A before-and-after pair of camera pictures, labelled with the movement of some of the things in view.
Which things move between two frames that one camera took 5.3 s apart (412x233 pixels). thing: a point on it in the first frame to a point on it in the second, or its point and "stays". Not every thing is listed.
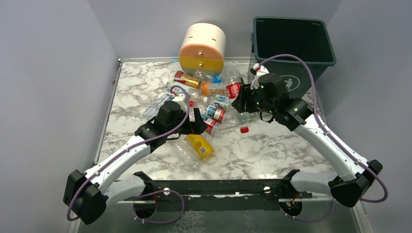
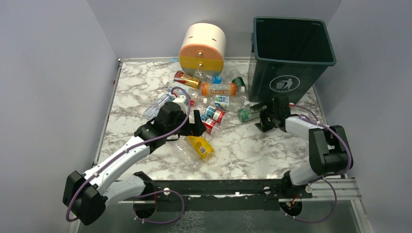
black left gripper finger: (199, 125) stays
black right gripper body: (244, 101) to (266, 116)
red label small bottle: (210, 124) stays
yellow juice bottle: (204, 149) stays
